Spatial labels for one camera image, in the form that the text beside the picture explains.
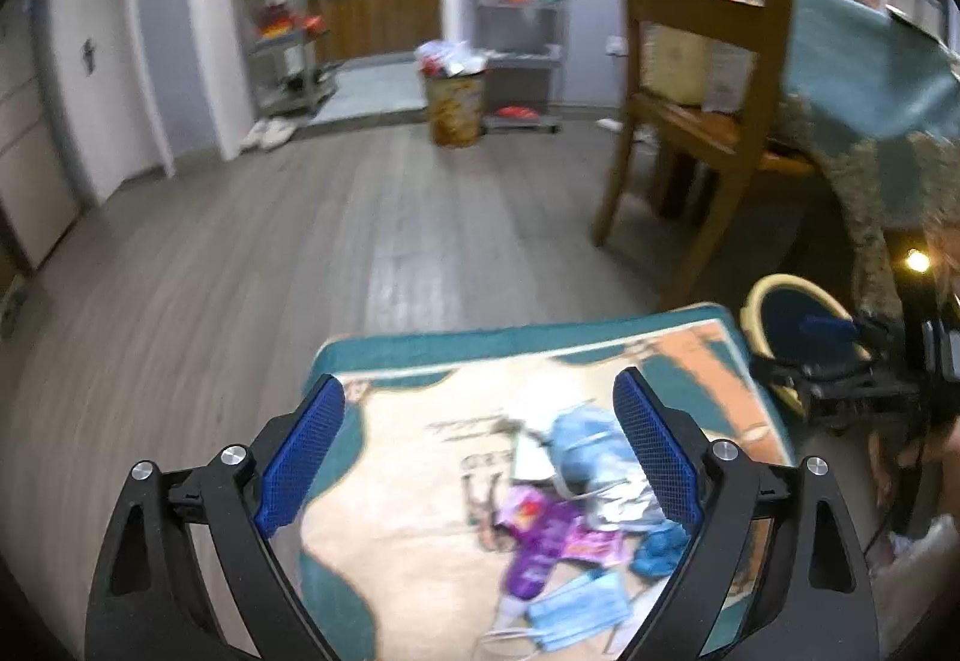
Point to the crumpled silver foil wrapper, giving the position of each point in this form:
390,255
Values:
622,511

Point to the pink snack wrapper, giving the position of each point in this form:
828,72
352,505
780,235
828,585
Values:
592,541

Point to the purple snack wrapper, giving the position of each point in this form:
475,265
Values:
536,548

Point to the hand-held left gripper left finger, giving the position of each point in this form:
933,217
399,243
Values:
300,458

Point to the grey plastic rolling shelf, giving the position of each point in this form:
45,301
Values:
517,60

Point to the red packet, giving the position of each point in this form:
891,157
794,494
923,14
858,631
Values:
517,112

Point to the grey metal storage rack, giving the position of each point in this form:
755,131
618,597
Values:
259,49

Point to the yellow patterned trash bin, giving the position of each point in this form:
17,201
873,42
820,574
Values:
454,109

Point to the white printed package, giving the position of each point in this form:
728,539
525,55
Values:
729,77

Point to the white power strip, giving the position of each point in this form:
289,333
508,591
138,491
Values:
609,124

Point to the wooden chair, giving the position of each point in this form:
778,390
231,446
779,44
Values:
705,128

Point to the teal printed floor mat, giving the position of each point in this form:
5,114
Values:
420,556

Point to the white wall outlet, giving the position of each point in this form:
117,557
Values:
615,46

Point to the white lidded container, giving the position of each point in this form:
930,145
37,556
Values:
915,0

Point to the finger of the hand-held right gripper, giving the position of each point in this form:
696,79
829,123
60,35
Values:
829,327
825,383

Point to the grey floor mat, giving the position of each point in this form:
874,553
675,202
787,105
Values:
375,94

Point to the white door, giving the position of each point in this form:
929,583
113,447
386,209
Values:
97,106

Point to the yellowish cardboard box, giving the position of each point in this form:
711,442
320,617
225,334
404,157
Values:
675,64

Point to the white paper scrap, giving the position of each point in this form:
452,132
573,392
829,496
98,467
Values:
534,455

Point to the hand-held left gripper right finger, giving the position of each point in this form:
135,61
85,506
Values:
660,458

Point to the yellow rimmed teal basin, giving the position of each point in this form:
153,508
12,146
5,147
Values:
780,323

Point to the wooden kitchen counter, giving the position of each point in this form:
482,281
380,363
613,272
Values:
382,19

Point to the teal embroidered tablecloth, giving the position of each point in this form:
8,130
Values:
862,83

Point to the blue glove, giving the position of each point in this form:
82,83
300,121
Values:
656,552

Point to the light blue face mask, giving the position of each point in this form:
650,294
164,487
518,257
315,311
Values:
577,608
585,440

